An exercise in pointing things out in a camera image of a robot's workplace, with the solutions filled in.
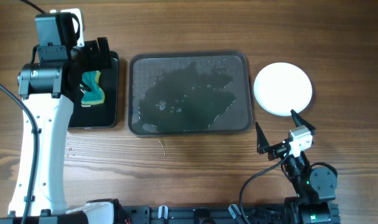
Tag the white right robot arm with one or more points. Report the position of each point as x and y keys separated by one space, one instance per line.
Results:
x=314 y=184

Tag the white plate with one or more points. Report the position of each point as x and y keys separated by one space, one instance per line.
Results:
x=281 y=87

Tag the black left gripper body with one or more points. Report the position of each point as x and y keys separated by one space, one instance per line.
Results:
x=87 y=55

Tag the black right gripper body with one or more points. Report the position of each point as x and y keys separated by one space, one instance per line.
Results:
x=277 y=150

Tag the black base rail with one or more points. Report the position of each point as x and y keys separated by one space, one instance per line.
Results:
x=195 y=214

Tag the black water tray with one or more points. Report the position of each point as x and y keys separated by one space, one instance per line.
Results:
x=103 y=115

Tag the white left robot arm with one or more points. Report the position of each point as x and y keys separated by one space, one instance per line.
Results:
x=50 y=87

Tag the grey serving tray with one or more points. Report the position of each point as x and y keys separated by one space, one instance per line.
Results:
x=185 y=93

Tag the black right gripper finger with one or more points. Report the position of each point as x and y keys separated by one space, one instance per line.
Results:
x=262 y=142
x=299 y=121

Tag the green yellow sponge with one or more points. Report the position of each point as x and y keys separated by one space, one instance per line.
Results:
x=93 y=94

